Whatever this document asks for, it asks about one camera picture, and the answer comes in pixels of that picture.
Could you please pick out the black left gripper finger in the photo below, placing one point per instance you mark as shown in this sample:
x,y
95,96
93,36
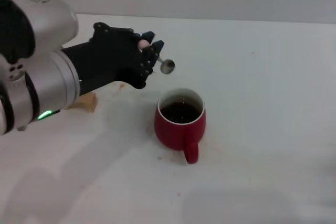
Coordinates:
x,y
148,36
157,48

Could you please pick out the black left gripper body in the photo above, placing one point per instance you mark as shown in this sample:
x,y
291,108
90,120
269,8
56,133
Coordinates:
x,y
110,58

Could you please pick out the red ceramic cup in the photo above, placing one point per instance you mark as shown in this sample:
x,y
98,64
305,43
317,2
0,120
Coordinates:
x,y
168,132

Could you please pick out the plain wooden block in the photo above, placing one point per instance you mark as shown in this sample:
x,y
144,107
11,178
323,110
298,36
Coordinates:
x,y
88,103

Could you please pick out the dark coffee liquid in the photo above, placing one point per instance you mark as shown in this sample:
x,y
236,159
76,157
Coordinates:
x,y
181,112

